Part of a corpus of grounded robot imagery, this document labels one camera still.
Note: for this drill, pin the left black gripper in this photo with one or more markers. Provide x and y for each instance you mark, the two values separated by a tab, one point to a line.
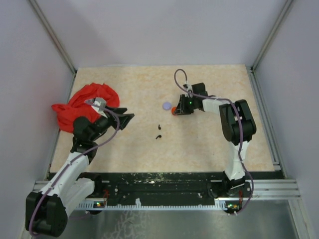
124	119

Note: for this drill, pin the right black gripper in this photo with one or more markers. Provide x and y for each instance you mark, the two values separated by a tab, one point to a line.
182	109

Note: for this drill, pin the orange round case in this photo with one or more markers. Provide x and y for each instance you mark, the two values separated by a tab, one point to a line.
173	111

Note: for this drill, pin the lilac earbud charging case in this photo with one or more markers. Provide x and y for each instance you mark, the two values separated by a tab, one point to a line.
167	106

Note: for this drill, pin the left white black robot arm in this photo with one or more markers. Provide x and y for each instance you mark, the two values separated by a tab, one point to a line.
48	210

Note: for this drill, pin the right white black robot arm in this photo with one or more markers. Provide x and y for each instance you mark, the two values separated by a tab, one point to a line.
238	126

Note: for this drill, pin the red crumpled cloth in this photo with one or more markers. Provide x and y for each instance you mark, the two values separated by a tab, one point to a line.
76	107

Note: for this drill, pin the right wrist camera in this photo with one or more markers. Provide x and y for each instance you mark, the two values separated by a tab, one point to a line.
189	90

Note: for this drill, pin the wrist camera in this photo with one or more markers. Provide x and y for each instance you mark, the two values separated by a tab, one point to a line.
97	104
189	90

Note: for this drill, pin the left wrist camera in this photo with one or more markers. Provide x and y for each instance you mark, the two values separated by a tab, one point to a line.
97	104

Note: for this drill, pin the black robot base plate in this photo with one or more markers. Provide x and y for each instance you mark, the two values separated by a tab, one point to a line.
164	188

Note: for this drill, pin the aluminium rail right side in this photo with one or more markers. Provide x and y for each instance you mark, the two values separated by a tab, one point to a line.
271	189

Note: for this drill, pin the left aluminium frame post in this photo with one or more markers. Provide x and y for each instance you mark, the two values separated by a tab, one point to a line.
52	35

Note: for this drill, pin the aluminium frame post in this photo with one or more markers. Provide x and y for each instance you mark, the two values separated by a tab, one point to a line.
52	35
284	12

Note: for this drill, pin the right aluminium frame post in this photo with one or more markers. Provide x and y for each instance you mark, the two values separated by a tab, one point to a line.
284	12

